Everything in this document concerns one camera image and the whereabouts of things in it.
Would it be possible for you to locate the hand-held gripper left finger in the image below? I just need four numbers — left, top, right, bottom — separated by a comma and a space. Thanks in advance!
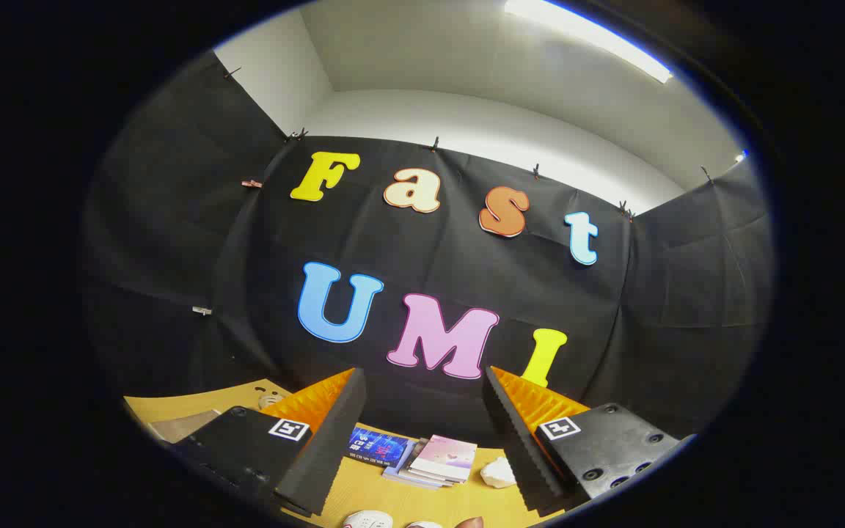
172, 367, 368, 518

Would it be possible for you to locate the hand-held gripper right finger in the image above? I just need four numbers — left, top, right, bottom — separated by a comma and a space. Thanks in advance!
483, 365, 696, 516

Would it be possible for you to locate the beige fabric storage box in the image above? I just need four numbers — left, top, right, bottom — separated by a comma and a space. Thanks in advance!
150, 408, 222, 445

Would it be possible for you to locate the white plush toy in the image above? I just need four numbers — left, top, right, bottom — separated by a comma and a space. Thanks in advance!
480, 456, 517, 489

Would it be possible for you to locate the blue cover book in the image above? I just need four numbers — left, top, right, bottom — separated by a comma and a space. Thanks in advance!
348, 427, 414, 469

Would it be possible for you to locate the blue edged book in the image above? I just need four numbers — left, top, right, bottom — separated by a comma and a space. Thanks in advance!
382, 441, 453, 491

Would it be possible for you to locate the white edged book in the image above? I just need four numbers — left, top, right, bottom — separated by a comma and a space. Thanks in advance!
393, 440, 467, 487

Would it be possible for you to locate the row of black clips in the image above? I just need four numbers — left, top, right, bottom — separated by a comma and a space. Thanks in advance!
223, 66, 714, 221

